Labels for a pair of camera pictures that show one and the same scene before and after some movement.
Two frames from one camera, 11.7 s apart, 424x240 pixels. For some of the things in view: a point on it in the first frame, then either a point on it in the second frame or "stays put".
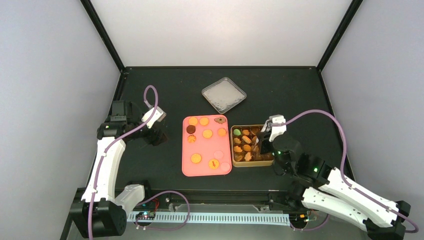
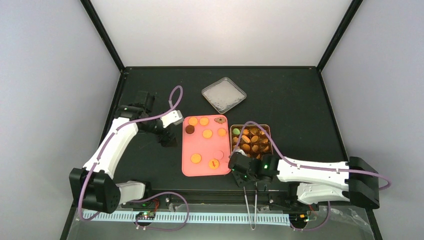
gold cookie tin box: x=245 y=148 stays put
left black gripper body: x=148 y=138 -> x=160 y=137
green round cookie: x=237 y=132 stays put
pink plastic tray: x=205 y=145 stays put
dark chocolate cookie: x=190 y=129 stays put
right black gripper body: x=262 y=148 -> x=242 y=180
